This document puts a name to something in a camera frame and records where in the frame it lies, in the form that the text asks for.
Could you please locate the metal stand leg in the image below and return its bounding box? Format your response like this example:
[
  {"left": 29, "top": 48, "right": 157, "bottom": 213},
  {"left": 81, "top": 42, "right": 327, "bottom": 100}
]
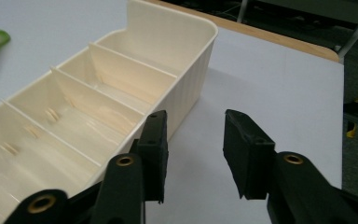
[
  {"left": 236, "top": 0, "right": 250, "bottom": 23},
  {"left": 335, "top": 5, "right": 358, "bottom": 60}
]

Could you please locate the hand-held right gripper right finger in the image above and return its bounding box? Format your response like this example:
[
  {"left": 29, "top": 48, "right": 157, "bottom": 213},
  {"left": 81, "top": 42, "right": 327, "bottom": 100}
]
[{"left": 222, "top": 108, "right": 358, "bottom": 224}]

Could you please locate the cream divided storage box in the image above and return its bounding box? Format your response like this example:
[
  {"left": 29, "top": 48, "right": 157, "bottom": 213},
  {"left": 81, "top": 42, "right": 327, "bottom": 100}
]
[{"left": 0, "top": 0, "right": 219, "bottom": 224}]

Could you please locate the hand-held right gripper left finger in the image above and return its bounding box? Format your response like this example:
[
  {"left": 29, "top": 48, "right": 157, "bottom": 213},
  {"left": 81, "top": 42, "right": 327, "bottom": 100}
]
[{"left": 90, "top": 109, "right": 170, "bottom": 224}]

